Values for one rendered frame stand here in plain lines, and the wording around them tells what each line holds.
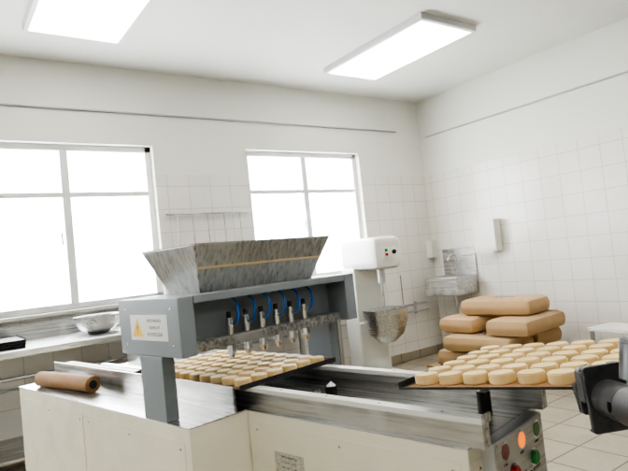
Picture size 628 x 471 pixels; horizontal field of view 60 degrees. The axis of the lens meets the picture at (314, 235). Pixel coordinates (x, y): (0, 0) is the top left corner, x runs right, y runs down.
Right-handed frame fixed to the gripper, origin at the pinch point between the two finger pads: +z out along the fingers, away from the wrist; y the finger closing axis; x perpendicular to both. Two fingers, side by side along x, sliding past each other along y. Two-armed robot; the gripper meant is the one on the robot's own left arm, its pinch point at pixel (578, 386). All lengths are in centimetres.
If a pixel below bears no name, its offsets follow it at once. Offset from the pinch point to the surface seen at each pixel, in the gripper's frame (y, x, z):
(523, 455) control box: 19.3, -1.8, 26.6
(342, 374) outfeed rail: 5, -35, 79
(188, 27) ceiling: -218, -94, 290
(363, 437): 13, -35, 36
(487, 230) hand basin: -49, 162, 473
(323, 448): 16, -44, 45
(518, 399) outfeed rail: 10.9, 3.8, 39.1
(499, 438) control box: 13.0, -8.3, 20.5
